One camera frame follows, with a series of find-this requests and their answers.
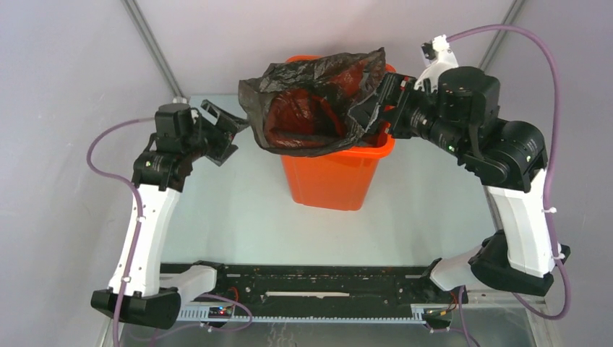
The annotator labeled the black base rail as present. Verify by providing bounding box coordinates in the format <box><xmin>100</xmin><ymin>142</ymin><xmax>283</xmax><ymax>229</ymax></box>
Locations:
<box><xmin>182</xmin><ymin>262</ymin><xmax>468</xmax><ymax>318</ymax></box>

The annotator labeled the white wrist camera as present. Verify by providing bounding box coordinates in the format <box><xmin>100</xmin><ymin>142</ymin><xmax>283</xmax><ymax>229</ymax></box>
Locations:
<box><xmin>413</xmin><ymin>35</ymin><xmax>459</xmax><ymax>93</ymax></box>
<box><xmin>172</xmin><ymin>96</ymin><xmax>200</xmax><ymax>122</ymax></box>

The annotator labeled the right aluminium frame post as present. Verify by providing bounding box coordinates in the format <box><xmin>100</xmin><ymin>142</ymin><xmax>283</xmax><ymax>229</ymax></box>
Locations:
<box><xmin>478</xmin><ymin>0</ymin><xmax>528</xmax><ymax>72</ymax></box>

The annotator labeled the left aluminium frame post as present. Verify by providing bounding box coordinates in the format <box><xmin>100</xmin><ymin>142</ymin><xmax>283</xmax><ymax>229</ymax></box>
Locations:
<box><xmin>121</xmin><ymin>0</ymin><xmax>186</xmax><ymax>98</ymax></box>

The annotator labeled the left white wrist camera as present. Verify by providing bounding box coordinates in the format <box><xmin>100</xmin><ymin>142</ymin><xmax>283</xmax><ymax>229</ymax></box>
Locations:
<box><xmin>172</xmin><ymin>96</ymin><xmax>200</xmax><ymax>122</ymax></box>

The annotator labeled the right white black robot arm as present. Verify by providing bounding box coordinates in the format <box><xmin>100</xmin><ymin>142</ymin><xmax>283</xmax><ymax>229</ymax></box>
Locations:
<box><xmin>349</xmin><ymin>67</ymin><xmax>570</xmax><ymax>302</ymax></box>

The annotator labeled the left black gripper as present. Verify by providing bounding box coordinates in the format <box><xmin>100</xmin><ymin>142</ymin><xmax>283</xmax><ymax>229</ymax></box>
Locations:
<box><xmin>183</xmin><ymin>100</ymin><xmax>251</xmax><ymax>166</ymax></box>

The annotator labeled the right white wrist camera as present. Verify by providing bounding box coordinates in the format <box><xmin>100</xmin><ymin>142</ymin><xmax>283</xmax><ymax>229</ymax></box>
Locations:
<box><xmin>413</xmin><ymin>35</ymin><xmax>459</xmax><ymax>93</ymax></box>

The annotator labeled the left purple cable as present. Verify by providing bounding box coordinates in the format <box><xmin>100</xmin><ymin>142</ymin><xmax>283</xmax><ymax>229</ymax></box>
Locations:
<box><xmin>86</xmin><ymin>117</ymin><xmax>254</xmax><ymax>347</ymax></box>

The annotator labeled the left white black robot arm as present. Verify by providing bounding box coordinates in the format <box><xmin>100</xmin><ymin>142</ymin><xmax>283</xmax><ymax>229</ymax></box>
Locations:
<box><xmin>86</xmin><ymin>100</ymin><xmax>248</xmax><ymax>330</ymax></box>

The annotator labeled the white slotted cable duct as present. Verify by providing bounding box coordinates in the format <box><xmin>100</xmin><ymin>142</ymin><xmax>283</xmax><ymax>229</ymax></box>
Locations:
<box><xmin>176</xmin><ymin>306</ymin><xmax>452</xmax><ymax>324</ymax></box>

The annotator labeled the small circuit board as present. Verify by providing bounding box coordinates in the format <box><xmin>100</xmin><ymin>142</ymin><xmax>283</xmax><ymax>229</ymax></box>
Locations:
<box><xmin>207</xmin><ymin>307</ymin><xmax>233</xmax><ymax>319</ymax></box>

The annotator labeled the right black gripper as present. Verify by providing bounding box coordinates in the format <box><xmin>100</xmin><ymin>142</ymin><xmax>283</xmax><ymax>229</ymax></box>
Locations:
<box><xmin>348</xmin><ymin>70</ymin><xmax>468</xmax><ymax>160</ymax></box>

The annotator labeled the black plastic trash bag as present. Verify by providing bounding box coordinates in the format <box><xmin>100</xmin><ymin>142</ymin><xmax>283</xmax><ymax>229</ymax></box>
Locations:
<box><xmin>238</xmin><ymin>48</ymin><xmax>386</xmax><ymax>157</ymax></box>

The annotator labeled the orange plastic trash bin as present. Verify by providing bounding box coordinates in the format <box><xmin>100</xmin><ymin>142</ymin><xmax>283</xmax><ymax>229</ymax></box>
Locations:
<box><xmin>281</xmin><ymin>56</ymin><xmax>395</xmax><ymax>210</ymax></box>

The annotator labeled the aluminium frame post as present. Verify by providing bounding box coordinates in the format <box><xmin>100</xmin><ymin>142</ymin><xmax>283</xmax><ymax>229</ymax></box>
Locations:
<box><xmin>478</xmin><ymin>0</ymin><xmax>528</xmax><ymax>72</ymax></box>
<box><xmin>121</xmin><ymin>0</ymin><xmax>186</xmax><ymax>98</ymax></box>

